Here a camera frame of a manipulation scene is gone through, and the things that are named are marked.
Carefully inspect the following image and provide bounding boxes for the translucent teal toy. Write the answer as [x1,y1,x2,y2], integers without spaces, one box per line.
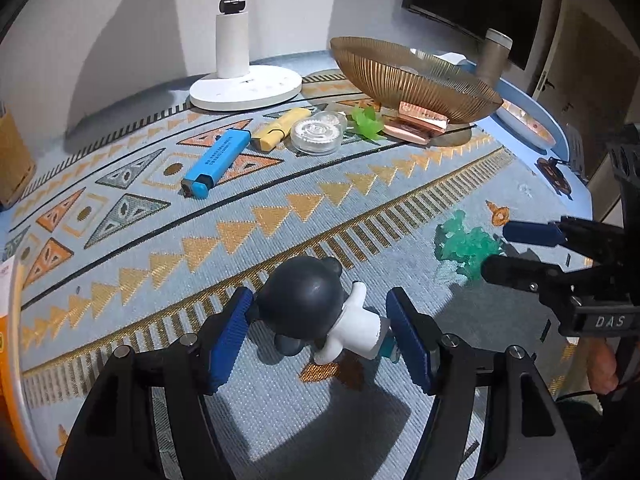
[432,210,503,283]

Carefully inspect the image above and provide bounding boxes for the orange and white box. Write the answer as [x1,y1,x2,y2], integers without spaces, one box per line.
[0,255,26,411]

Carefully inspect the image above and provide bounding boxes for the bright green toy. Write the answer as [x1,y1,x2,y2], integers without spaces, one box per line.
[347,106,388,142]

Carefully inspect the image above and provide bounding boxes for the patterned blue woven mat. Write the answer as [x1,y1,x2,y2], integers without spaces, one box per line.
[0,50,596,480]

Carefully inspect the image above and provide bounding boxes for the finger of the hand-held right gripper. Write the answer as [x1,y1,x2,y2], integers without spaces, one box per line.
[481,254,583,306]
[502,216,626,261]

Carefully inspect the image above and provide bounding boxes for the white oval tray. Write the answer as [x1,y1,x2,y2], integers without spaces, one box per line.
[492,97,558,150]

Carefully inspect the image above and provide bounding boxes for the white lamp base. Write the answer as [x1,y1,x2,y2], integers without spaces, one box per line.
[189,0,303,111]

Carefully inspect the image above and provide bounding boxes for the pink copper box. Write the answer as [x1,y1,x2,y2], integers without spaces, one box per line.
[382,120,433,145]
[397,101,449,133]

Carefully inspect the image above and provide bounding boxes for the person's right hand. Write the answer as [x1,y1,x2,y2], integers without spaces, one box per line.
[587,337,618,395]

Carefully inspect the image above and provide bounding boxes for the gold wire bowl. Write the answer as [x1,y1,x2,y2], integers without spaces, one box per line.
[330,36,503,125]

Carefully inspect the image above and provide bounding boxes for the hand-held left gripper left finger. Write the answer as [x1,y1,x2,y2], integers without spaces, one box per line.
[55,286,256,480]

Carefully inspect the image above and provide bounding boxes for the grey cylindrical monitor stand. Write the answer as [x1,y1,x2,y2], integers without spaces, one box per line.
[475,28,513,86]

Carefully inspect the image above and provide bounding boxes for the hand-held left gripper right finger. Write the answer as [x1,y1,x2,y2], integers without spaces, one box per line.
[385,286,583,480]

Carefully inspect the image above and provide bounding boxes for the blue lighter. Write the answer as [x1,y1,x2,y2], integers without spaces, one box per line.
[181,129,252,201]

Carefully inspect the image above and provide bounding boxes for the wooden pen holder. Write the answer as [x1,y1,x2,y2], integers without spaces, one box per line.
[0,102,37,211]

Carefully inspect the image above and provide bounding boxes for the small clear round container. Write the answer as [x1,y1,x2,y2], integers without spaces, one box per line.
[315,111,348,131]

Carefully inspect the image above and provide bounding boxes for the beige cabinet door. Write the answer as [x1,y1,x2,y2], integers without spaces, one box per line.
[530,0,640,191]

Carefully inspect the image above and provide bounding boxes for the dark-headed white figurine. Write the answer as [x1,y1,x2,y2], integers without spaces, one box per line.
[252,256,401,366]

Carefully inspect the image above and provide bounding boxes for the yellow rectangular bar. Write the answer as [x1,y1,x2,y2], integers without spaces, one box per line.
[251,108,312,152]

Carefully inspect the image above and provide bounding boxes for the white tissue paper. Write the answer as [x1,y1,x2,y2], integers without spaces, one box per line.
[410,47,473,66]

